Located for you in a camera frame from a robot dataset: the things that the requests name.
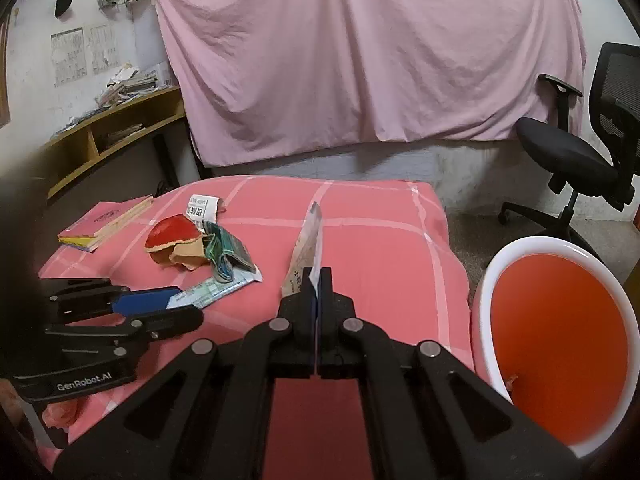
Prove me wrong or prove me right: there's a pile of papers and books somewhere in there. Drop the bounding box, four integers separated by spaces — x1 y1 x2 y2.
55 62 156 133

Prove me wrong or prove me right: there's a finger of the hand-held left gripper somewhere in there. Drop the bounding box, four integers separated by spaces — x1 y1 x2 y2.
37 278 182 323
44 306 205 346

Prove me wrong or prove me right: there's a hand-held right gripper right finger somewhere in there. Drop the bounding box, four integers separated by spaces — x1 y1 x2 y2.
317 267 586 480

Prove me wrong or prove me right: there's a red torn cardboard piece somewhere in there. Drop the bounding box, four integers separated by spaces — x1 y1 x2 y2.
145 214 201 256

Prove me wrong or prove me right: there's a yellow book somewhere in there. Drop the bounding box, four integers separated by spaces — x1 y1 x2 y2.
60 212 151 253
59 207 152 250

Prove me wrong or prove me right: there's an orange bucket with white rim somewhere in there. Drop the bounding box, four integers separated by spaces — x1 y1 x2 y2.
472 237 640 458

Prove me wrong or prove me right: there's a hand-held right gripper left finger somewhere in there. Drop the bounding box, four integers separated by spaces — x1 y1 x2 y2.
52 279 319 480

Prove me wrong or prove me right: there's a wooden shelf desk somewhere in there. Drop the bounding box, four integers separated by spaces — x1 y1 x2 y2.
42 85 188 201

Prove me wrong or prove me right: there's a small paper wall chart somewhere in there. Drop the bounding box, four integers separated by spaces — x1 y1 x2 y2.
85 25 118 76

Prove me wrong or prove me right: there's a white green printed wrapper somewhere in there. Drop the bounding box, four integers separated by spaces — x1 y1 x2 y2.
166 265 263 310

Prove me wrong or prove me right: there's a black mesh office chair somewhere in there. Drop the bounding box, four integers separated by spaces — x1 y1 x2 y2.
498 42 640 256

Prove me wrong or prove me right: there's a torn tan paper piece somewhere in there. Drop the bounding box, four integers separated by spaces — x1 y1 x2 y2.
152 237 213 271

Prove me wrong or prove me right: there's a white labelled wrapper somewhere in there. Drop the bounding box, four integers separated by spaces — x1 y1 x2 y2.
185 194 226 222

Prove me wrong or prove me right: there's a pink book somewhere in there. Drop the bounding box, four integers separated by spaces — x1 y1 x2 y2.
57 195 155 241

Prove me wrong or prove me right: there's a thin paper stack in shelf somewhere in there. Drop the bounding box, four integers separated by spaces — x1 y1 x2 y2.
105 122 146 148

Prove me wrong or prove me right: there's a large paper wall chart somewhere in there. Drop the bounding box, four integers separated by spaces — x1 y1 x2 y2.
51 27 87 87

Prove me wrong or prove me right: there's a wooden window frame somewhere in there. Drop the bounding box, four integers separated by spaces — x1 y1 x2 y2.
0 10 12 128

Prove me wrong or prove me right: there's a pink hanging sheet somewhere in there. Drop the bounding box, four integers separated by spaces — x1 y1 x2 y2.
151 0 587 167

